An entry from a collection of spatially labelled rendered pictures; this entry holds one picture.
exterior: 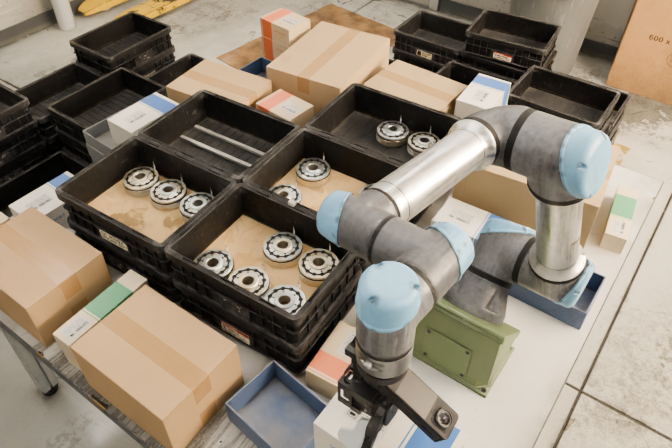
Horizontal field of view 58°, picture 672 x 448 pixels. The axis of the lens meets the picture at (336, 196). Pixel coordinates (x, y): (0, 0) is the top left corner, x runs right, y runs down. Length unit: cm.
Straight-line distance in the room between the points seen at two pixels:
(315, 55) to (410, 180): 142
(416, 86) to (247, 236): 87
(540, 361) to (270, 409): 67
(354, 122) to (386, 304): 140
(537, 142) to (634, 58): 305
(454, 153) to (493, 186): 83
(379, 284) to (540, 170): 45
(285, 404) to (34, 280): 68
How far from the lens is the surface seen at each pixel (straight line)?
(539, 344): 167
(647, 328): 277
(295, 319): 136
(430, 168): 96
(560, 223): 122
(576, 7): 381
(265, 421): 149
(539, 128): 108
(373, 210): 85
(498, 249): 145
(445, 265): 79
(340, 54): 229
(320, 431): 100
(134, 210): 182
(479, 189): 185
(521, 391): 159
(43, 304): 165
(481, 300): 145
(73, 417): 246
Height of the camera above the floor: 202
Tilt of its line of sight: 42 degrees down
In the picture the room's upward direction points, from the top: straight up
